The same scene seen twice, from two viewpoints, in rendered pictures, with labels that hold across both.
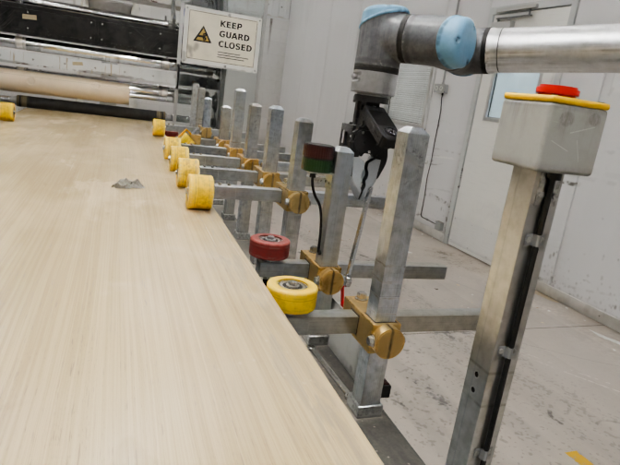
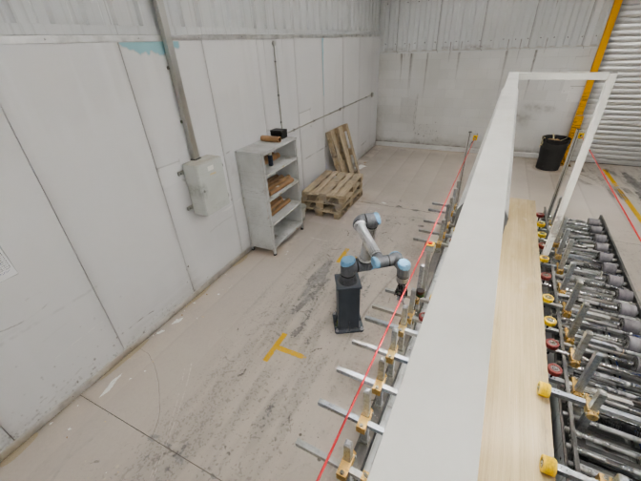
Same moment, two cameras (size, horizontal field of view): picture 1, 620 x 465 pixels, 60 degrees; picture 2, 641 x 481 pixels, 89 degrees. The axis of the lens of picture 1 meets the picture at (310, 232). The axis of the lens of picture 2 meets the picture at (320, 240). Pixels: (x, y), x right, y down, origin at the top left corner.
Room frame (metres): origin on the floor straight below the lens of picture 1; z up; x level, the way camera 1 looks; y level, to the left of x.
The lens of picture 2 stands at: (2.80, 0.98, 2.73)
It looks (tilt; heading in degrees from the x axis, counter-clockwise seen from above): 31 degrees down; 230
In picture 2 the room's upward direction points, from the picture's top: 3 degrees counter-clockwise
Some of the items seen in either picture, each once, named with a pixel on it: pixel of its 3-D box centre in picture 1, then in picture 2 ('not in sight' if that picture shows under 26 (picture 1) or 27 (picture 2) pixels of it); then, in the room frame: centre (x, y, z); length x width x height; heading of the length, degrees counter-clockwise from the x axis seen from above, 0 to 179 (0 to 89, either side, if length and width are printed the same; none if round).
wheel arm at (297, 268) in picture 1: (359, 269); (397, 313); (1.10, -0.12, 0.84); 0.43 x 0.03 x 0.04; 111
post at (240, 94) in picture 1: (233, 155); (365, 416); (1.96, 0.31, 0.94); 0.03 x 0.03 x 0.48; 21
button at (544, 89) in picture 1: (556, 95); not in sight; (0.55, -0.22, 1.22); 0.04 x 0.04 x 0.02
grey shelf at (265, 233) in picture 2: not in sight; (273, 195); (0.32, -3.00, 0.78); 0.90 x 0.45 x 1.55; 23
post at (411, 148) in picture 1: (387, 281); (419, 287); (0.79, -0.13, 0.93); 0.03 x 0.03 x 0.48; 21
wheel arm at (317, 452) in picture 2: (243, 146); (327, 458); (2.27, 0.33, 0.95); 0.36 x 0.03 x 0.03; 111
